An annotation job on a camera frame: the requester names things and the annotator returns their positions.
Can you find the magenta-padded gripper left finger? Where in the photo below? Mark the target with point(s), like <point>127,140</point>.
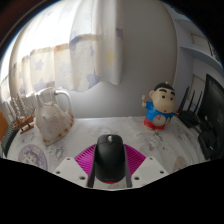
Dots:
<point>71,170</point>

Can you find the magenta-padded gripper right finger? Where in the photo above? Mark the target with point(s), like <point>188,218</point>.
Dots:
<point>146,168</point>

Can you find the black computer mouse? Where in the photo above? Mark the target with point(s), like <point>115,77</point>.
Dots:
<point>110,160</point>

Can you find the round purple printed mouse pad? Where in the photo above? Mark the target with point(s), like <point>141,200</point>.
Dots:
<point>32,156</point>

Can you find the white cartoon-print tablecloth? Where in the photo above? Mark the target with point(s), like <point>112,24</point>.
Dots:
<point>86,133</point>

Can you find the large white conch shell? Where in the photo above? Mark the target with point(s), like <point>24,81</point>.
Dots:
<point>53,121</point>

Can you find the cartoon boy figure clock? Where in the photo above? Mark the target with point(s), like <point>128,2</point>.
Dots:
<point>160,110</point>

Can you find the black computer monitor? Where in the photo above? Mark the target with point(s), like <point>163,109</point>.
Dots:
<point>215,106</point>

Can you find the white star-print curtain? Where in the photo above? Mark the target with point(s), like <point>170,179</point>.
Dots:
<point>63,43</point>

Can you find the white wall shelf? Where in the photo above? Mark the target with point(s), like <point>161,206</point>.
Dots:
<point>203,55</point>

